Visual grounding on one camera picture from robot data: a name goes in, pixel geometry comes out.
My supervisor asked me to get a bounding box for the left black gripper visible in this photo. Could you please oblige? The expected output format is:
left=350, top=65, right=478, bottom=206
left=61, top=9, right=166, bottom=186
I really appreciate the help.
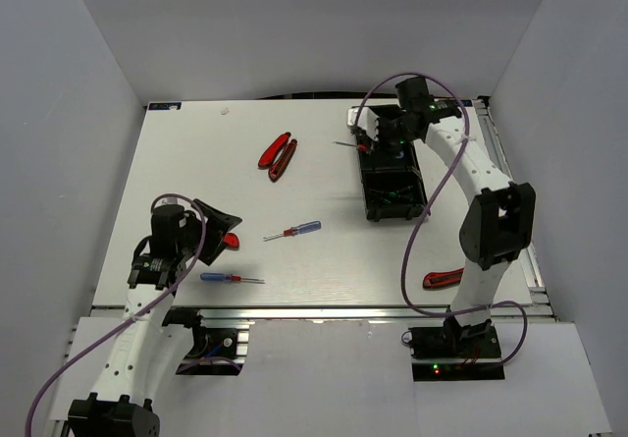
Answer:
left=177, top=198, right=241, bottom=265

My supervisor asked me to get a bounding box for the red box cutter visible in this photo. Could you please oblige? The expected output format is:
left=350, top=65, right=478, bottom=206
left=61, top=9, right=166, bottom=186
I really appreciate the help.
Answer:
left=223, top=233, right=240, bottom=250

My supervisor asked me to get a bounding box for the blue handled screwdriver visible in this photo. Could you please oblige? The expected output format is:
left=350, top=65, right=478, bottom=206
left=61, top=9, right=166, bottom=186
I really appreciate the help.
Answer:
left=333, top=140, right=406, bottom=159
left=263, top=221, right=322, bottom=242
left=200, top=272, right=265, bottom=284

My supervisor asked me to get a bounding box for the blue handled screwdriver bottom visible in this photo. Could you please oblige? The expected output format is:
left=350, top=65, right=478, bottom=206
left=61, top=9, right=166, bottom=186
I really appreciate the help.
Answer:
left=200, top=272, right=265, bottom=284

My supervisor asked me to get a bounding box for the green black precision screwdriver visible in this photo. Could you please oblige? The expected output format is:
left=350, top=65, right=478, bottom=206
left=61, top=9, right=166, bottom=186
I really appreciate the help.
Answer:
left=385, top=186, right=413, bottom=199

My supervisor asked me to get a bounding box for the red black cutter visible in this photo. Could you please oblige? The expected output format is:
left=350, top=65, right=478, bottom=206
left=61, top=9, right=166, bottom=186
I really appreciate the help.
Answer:
left=422, top=268, right=464, bottom=291

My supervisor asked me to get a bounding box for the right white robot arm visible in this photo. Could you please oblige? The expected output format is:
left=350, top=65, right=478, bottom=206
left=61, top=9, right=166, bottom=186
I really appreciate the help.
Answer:
left=374, top=72, right=536, bottom=357

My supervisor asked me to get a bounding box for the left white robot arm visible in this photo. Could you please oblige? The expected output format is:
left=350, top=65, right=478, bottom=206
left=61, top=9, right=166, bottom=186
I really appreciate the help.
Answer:
left=67, top=197, right=241, bottom=436

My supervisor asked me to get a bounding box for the black three-compartment tray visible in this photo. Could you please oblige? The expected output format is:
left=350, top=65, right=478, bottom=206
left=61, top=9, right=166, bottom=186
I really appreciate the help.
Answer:
left=351, top=104, right=432, bottom=223

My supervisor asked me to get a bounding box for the blue label sticker left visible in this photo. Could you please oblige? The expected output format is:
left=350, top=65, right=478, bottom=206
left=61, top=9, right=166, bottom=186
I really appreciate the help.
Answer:
left=147, top=102, right=182, bottom=111

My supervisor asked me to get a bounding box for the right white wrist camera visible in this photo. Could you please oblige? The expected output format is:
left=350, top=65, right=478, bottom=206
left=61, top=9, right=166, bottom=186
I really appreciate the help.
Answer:
left=346, top=107, right=379, bottom=140

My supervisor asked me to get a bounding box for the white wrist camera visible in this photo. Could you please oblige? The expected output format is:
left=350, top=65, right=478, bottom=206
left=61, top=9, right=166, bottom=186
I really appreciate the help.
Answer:
left=346, top=107, right=379, bottom=140
left=151, top=196, right=184, bottom=215

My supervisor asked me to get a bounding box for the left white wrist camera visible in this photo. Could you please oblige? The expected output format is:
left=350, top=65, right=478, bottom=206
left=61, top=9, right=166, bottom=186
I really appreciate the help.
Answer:
left=151, top=196, right=184, bottom=215

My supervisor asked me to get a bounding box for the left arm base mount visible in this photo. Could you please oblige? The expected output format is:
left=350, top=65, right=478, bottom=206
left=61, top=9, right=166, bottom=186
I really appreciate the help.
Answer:
left=162, top=308, right=244, bottom=376

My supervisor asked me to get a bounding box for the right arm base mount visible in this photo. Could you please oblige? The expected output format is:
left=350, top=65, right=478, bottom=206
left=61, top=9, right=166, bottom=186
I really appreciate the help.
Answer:
left=400, top=325, right=505, bottom=382

